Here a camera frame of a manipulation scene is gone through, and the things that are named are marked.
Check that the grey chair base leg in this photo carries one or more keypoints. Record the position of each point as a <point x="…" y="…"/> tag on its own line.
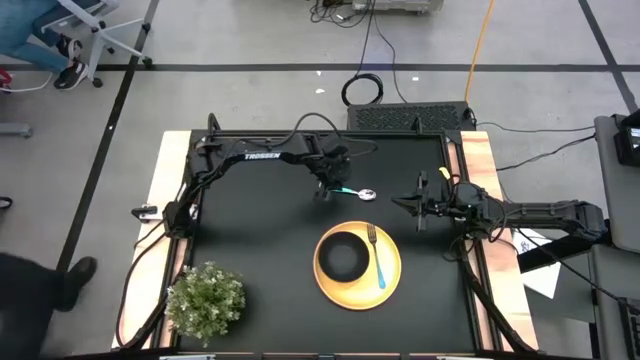
<point x="15" y="131"/>

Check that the wooden table side board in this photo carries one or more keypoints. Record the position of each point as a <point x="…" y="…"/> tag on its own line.
<point x="477" y="155"/>
<point x="160" y="175"/>

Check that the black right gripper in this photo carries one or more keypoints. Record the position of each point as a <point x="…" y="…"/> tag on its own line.
<point x="437" y="204"/>

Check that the yellow plate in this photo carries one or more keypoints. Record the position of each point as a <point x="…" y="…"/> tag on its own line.
<point x="360" y="295"/>

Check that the black keyboard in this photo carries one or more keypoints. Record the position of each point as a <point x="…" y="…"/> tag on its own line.
<point x="632" y="330"/>

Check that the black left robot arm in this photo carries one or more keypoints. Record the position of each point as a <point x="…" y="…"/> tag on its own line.
<point x="260" y="156"/>

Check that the black frame strut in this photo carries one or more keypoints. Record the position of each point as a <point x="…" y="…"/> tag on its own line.
<point x="501" y="320"/>
<point x="150" y="320"/>

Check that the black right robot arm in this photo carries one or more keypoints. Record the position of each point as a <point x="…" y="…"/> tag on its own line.
<point x="545" y="212"/>

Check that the black beam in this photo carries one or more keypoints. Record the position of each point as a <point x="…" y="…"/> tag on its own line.
<point x="550" y="255"/>

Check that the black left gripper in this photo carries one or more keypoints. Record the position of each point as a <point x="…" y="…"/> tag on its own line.
<point x="335" y="172"/>

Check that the white paper sheet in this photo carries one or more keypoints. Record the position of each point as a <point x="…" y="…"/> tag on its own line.
<point x="545" y="282"/>

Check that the black clamp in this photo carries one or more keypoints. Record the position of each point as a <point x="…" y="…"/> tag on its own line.
<point x="145" y="212"/>

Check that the person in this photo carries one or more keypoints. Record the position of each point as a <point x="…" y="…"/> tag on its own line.
<point x="25" y="300"/>
<point x="25" y="30"/>

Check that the grey desk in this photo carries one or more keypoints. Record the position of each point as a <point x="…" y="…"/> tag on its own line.
<point x="607" y="280"/>
<point x="615" y="200"/>

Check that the white office chair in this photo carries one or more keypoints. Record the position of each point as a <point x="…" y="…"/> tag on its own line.
<point x="102" y="40"/>

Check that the green potted plant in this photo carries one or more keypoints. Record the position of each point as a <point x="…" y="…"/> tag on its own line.
<point x="205" y="300"/>

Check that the black tablet screen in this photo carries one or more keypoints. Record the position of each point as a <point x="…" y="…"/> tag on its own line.
<point x="627" y="145"/>

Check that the black computer case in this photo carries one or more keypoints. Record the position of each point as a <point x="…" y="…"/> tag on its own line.
<point x="410" y="117"/>

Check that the red object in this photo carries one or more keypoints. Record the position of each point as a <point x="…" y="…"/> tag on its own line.
<point x="4" y="80"/>

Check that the black table frame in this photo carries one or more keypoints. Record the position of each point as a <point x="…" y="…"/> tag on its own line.
<point x="390" y="134"/>

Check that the black bowl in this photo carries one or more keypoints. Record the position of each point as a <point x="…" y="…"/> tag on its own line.
<point x="344" y="257"/>

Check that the yellow tape tag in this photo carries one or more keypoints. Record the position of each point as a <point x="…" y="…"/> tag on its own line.
<point x="445" y="173"/>

